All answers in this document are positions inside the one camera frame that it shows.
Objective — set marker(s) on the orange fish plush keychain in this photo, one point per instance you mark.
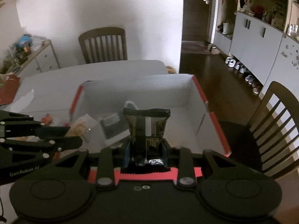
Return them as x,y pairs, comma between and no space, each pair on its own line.
47,120

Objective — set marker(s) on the black snack packet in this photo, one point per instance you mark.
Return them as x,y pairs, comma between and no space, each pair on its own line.
147,129

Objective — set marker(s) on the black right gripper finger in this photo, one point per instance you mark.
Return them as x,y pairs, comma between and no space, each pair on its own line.
51,131
181,159
109,159

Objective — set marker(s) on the white paper sheet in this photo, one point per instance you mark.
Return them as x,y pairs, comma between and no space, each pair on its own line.
22,103

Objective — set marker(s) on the dark wooden door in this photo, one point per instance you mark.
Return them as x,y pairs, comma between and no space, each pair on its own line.
196,20

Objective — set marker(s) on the white wardrobe cabinet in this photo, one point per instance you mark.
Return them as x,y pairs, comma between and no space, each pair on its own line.
250,32

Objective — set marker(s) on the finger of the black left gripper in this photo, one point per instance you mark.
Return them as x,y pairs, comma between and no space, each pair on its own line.
58,144

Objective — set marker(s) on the white sideboard cabinet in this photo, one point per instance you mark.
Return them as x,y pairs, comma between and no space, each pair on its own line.
42,60

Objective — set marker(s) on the red paper bag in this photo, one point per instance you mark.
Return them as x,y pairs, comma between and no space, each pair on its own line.
9,89

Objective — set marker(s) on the red cardboard shoe box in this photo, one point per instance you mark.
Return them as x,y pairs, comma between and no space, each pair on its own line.
190,125

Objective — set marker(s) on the clear plastic snack bag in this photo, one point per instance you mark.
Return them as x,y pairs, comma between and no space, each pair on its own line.
81,126

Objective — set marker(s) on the dark wooden dining chair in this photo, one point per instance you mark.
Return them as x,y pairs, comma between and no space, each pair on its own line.
104,45

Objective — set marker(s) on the dark packaged item on paper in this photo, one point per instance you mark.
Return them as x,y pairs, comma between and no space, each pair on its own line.
113,125

